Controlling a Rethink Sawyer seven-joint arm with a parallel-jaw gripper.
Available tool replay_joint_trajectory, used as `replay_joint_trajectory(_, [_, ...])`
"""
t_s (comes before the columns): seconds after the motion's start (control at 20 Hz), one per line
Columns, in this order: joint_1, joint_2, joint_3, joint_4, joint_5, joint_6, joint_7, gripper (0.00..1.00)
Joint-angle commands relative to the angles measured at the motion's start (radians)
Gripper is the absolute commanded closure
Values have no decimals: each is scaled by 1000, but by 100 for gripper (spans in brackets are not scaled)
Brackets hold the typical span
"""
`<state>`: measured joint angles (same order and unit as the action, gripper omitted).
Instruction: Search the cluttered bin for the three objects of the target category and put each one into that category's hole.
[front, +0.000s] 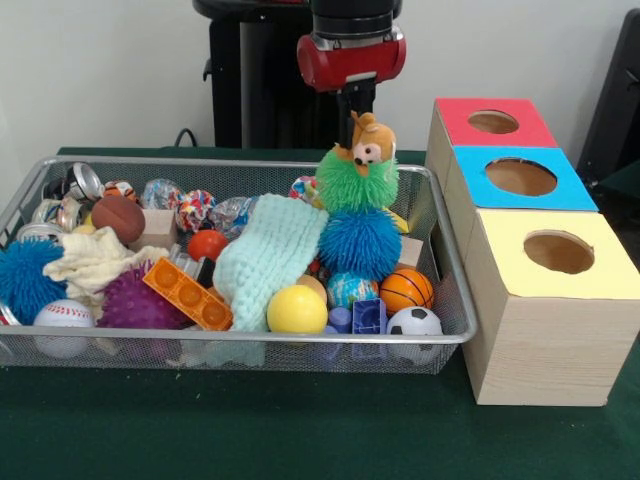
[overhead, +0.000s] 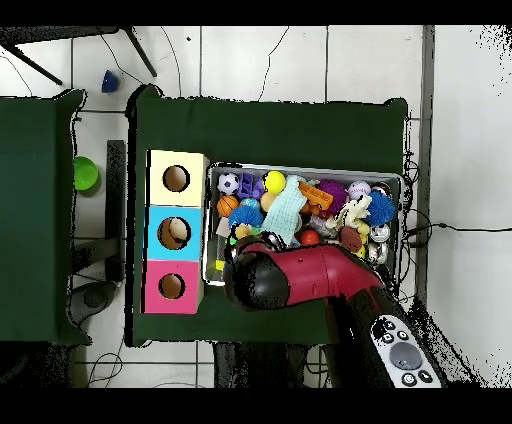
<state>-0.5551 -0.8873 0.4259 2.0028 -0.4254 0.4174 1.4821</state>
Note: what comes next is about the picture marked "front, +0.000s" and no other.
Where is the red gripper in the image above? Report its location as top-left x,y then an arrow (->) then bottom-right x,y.
296,33 -> 408,150

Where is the brown monkey plush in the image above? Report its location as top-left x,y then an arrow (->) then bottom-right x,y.
333,110 -> 399,177

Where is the green fuzzy ball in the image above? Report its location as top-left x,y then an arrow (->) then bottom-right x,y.
314,148 -> 400,215

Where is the blue fuzzy ball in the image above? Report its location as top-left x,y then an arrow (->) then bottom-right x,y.
0,237 -> 69,326
317,208 -> 404,284

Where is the wooden box with three holes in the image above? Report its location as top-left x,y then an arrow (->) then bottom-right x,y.
424,97 -> 640,407

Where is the shallow clear mesh bin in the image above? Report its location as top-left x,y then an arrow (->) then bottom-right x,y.
0,154 -> 479,375

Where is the mint green knitted cloth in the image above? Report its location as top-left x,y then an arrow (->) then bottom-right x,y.
212,193 -> 330,332

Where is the small orange basketball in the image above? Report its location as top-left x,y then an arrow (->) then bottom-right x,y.
378,268 -> 435,317

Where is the yellow ball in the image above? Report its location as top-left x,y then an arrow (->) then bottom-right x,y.
266,285 -> 330,335

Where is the black and white soccer ball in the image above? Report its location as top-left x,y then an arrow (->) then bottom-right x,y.
385,305 -> 445,365

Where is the orange plastic block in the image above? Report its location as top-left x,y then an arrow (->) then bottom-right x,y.
142,257 -> 235,332

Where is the black upright panel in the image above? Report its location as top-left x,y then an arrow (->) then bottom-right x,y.
575,7 -> 640,176

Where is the brown toy football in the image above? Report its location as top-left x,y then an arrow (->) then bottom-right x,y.
90,194 -> 147,246

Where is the dark green table cloth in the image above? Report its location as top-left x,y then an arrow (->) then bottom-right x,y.
597,159 -> 640,201
0,145 -> 640,480

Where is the purple spiky ball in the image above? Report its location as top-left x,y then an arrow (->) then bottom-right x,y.
94,262 -> 189,330

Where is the white baseball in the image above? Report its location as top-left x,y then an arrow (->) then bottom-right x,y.
32,299 -> 96,359

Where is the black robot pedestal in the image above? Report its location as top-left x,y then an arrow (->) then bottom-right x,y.
192,0 -> 404,150

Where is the black cable loop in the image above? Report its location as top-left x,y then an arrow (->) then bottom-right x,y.
172,127 -> 200,149

